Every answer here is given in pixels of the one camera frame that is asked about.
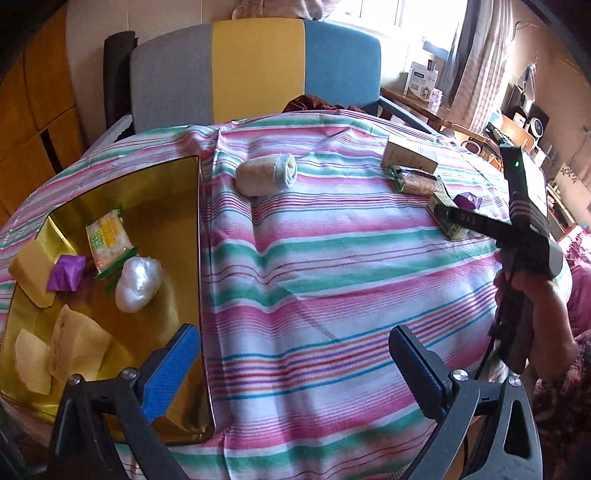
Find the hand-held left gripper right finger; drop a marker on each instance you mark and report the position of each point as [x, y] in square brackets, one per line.
[418, 369]

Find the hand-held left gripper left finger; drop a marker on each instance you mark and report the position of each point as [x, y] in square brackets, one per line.
[168, 369]

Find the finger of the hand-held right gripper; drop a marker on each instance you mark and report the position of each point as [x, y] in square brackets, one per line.
[475, 221]

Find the small white green box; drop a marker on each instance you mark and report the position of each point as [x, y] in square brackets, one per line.
[457, 230]

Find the purple candy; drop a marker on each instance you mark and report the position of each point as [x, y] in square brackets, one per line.
[467, 201]
[67, 272]

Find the white plastic ball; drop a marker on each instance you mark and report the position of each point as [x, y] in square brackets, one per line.
[136, 284]

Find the beige bread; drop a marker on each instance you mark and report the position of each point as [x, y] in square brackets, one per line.
[76, 341]

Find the pale yellow wedge block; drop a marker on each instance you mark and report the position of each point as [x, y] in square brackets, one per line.
[32, 362]

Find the yellow green cracker packet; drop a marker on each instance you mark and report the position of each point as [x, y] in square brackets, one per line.
[108, 240]

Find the gold metal tin box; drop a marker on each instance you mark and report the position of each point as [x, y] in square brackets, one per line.
[157, 207]

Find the person's right forearm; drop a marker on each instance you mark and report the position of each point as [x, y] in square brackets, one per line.
[568, 406]

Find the person's right hand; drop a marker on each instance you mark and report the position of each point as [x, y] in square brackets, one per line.
[554, 323]

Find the pink blanket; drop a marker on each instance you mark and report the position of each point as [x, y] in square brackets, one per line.
[579, 277]

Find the beige cardboard box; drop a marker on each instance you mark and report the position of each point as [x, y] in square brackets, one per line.
[411, 154]

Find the black white speaker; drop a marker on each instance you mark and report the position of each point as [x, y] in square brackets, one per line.
[535, 121]

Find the wooden side desk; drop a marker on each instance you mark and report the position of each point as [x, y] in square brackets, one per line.
[415, 108]

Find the pink green striped tablecloth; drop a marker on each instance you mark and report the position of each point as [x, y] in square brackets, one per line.
[323, 277]

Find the white printed carton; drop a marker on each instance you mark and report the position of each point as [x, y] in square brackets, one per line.
[422, 81]

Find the checked curtain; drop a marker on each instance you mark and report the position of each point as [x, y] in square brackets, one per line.
[485, 69]

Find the dark red cloth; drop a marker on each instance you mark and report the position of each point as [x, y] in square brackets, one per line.
[318, 104]

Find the grey yellow blue chair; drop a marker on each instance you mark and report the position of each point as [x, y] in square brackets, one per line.
[258, 69]

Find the pink cloth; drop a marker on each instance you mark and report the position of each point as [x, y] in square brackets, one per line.
[286, 8]

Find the wooden cabinet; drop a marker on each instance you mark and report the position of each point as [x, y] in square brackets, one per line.
[41, 92]

